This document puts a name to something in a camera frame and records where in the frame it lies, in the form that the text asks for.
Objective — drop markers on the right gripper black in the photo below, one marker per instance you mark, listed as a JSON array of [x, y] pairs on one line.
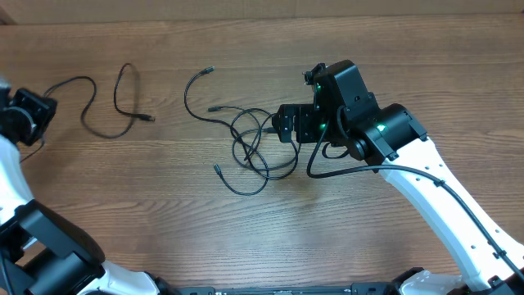
[[287, 123]]

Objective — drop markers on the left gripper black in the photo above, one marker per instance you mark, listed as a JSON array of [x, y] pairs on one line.
[[31, 113]]

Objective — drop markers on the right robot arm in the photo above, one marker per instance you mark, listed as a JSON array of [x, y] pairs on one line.
[[390, 141]]

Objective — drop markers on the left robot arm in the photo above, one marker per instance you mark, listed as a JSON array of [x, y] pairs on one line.
[[42, 252]]

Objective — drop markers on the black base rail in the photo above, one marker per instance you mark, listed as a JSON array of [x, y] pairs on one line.
[[282, 291]]

